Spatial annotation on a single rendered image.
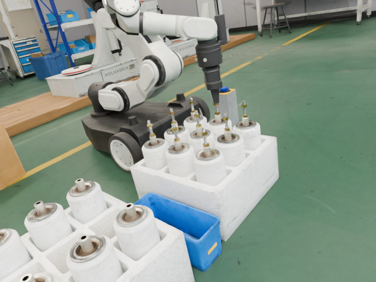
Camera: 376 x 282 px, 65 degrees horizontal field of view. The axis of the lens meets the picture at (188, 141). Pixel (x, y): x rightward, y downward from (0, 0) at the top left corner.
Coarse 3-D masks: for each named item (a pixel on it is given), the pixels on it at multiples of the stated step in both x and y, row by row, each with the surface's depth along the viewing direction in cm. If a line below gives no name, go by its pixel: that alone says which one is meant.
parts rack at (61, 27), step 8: (40, 0) 520; (48, 8) 515; (56, 8) 503; (40, 16) 537; (56, 16) 505; (64, 24) 518; (72, 24) 528; (80, 24) 539; (48, 32) 552; (48, 40) 556; (64, 40) 521; (56, 48) 558; (72, 56) 536; (80, 56) 547; (72, 64) 538
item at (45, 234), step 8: (56, 216) 76; (64, 216) 79; (32, 224) 74; (40, 224) 74; (48, 224) 74; (56, 224) 76; (64, 224) 78; (32, 232) 74; (40, 232) 74; (48, 232) 75; (56, 232) 76; (64, 232) 78; (72, 232) 82; (32, 240) 77; (40, 240) 75; (48, 240) 75; (56, 240) 76; (40, 248) 77; (48, 248) 76
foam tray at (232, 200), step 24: (264, 144) 105; (144, 168) 105; (240, 168) 93; (264, 168) 104; (144, 192) 109; (168, 192) 98; (192, 192) 90; (216, 192) 84; (240, 192) 93; (264, 192) 107; (240, 216) 95
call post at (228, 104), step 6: (234, 90) 126; (222, 96) 124; (228, 96) 123; (234, 96) 127; (222, 102) 125; (228, 102) 124; (234, 102) 128; (222, 108) 127; (228, 108) 125; (234, 108) 128; (222, 114) 128; (228, 114) 126; (234, 114) 129; (234, 120) 130
